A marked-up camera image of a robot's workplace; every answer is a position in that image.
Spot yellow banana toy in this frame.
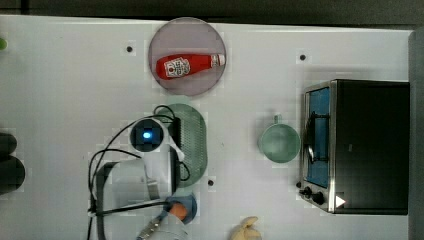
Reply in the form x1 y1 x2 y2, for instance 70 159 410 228
230 216 262 240

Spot grey round plate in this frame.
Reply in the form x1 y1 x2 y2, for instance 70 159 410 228
148 17 226 96

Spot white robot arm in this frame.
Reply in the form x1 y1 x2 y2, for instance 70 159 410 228
90 115 197 240

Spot large black cup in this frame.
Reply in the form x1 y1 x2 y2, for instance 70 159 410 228
0 155 26 195

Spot green round object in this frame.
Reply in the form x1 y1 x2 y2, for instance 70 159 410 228
0 38 8 51

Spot blue bowl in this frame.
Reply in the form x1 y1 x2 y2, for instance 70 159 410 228
164 194 197 224

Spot small black cup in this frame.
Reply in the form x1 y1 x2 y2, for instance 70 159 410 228
0 133 17 156

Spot orange egg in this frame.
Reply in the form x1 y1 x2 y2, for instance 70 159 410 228
169 203 188 221

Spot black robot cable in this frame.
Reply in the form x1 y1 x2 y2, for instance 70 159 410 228
86 105 192 240

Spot black toaster oven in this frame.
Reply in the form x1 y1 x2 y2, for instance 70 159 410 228
296 79 410 215

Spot red ketchup bottle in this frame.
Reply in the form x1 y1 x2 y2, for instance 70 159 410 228
155 54 226 80

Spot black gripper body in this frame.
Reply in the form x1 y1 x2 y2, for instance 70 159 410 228
169 118 181 192

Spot green oval strainer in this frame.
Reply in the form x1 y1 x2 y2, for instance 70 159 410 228
160 96 208 188

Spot green mug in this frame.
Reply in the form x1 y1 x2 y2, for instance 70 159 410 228
258 114 301 163

